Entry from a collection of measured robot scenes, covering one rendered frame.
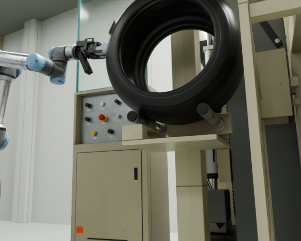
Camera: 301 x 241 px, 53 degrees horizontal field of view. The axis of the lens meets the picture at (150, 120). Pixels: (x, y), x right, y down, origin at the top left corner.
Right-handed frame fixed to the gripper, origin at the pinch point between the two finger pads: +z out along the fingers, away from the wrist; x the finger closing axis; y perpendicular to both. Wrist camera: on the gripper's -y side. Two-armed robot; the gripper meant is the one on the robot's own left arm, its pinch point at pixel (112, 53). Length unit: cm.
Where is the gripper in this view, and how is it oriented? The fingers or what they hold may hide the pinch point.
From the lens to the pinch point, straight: 146.4
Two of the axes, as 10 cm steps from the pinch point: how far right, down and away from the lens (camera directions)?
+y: 0.8, -9.8, 1.5
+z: 9.3, 0.1, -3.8
